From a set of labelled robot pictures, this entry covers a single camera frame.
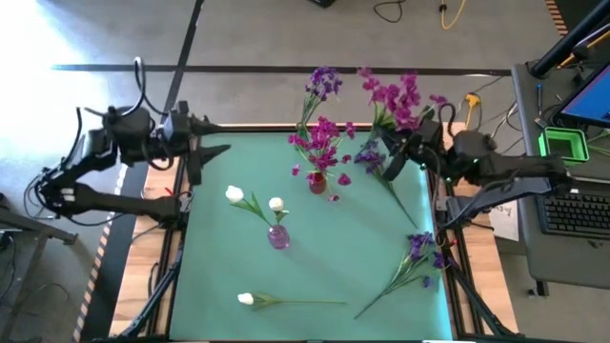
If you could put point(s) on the teal table mat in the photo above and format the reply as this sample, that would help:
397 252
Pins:
310 267

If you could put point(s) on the grey computer desk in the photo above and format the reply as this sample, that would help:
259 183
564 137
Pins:
562 267

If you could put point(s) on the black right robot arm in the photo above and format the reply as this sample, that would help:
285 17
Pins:
514 167

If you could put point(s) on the black floor mat striped edge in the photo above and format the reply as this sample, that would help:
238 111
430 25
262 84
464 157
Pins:
107 286
557 16

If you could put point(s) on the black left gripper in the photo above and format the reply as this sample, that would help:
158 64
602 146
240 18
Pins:
181 133

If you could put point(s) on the computer monitor blue screen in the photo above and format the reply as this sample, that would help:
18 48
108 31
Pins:
593 100

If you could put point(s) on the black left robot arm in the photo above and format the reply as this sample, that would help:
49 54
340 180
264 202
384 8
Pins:
119 205

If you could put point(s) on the red ribbed glass vase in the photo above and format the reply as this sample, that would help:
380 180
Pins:
318 186

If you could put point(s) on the black aluminium frame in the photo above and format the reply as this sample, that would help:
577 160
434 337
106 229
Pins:
431 129

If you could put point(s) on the magenta artificial flower bunch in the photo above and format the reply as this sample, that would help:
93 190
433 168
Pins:
324 131
324 159
395 102

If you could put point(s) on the black monitor pole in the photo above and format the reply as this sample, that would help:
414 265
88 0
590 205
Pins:
562 47

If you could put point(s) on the white paper sheet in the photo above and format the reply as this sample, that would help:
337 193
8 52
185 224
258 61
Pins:
505 224

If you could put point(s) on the black keyboard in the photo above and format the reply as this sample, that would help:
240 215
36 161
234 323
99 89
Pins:
576 214

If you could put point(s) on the grey metal stand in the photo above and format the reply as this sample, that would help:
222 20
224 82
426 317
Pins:
47 233

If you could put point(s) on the green plastic bin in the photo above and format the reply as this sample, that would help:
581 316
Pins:
545 152

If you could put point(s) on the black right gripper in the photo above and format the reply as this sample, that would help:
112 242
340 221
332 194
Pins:
426 140

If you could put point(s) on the pink ribbed glass vase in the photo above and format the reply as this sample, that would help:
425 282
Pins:
278 237

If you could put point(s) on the blue pen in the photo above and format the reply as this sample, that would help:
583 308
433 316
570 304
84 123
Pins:
540 97

